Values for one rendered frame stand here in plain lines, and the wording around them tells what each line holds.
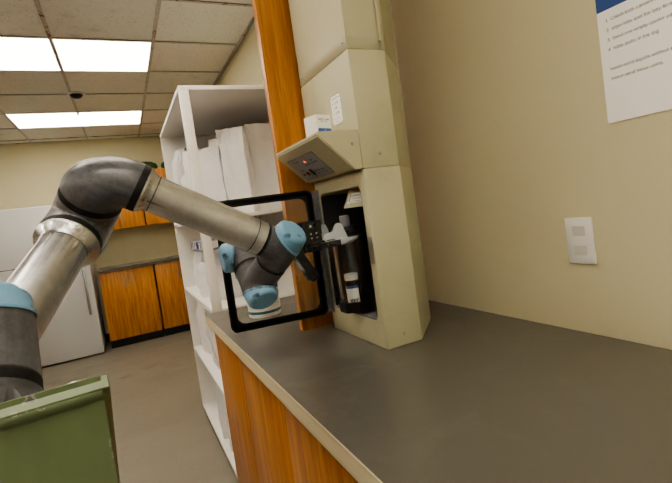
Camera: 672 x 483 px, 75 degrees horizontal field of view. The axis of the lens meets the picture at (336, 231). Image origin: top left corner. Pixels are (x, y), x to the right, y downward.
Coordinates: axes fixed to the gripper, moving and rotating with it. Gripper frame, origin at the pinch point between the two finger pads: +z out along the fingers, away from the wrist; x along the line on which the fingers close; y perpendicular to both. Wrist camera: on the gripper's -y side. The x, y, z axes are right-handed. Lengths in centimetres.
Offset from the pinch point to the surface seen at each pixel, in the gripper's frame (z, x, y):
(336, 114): 1.5, -3.9, 34.3
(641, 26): 45, -58, 35
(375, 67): 9.5, -14.3, 43.2
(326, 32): 2, -5, 56
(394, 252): 5.9, -14.1, -4.6
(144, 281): -43, 487, -45
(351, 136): -0.9, -14.2, 26.4
